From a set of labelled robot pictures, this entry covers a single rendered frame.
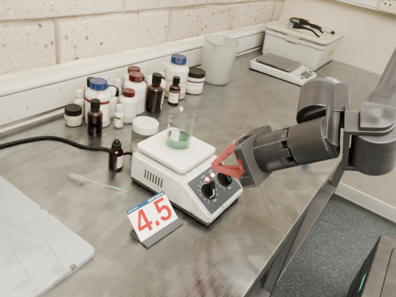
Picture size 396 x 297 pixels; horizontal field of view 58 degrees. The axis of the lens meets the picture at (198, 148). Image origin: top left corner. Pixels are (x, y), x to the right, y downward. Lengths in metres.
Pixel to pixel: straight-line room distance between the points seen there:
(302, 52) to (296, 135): 1.28
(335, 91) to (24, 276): 0.51
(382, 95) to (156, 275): 0.41
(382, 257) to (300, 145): 1.00
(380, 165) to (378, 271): 0.91
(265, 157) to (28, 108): 0.61
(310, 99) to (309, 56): 1.23
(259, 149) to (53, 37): 0.63
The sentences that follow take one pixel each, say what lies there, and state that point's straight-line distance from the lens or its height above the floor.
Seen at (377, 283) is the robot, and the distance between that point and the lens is 1.34.
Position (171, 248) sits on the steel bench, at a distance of 0.62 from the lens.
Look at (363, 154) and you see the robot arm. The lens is 0.48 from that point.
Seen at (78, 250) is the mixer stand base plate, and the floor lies 0.76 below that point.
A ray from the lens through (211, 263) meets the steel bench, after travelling 0.62.
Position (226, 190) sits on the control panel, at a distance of 0.71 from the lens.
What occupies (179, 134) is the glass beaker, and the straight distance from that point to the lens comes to 0.68.
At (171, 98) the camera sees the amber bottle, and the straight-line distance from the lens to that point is 1.08.
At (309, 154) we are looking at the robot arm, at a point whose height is 0.99.
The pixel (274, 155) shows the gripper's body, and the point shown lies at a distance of 0.50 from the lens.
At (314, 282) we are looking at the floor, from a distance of 1.74.
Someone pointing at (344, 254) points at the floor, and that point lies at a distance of 1.95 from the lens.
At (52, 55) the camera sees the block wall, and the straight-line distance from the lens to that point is 0.98.
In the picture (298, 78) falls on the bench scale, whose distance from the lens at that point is 1.52.
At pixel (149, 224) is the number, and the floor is 0.77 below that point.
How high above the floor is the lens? 1.21
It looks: 31 degrees down
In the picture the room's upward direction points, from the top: 11 degrees clockwise
